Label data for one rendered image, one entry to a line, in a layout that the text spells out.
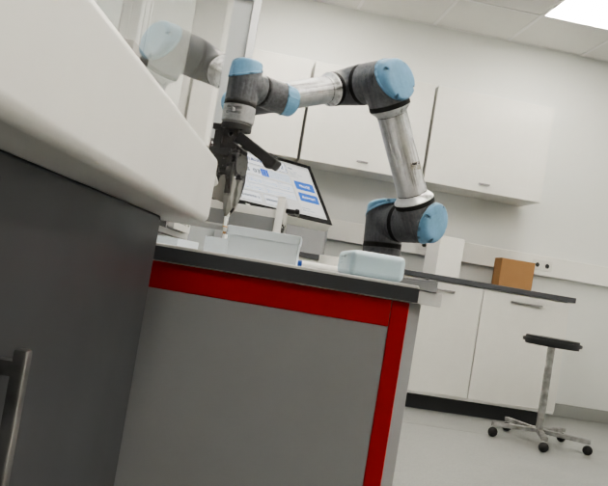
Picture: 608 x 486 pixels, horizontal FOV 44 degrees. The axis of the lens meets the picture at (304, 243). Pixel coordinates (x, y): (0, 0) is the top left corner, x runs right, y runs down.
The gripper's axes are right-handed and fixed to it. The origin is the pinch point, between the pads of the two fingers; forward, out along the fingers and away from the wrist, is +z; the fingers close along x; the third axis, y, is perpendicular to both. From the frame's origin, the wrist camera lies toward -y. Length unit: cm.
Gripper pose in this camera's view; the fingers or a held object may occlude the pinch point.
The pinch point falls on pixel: (230, 211)
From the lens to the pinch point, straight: 175.7
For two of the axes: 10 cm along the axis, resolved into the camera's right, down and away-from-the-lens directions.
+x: -2.7, -0.9, -9.6
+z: -1.6, 9.9, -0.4
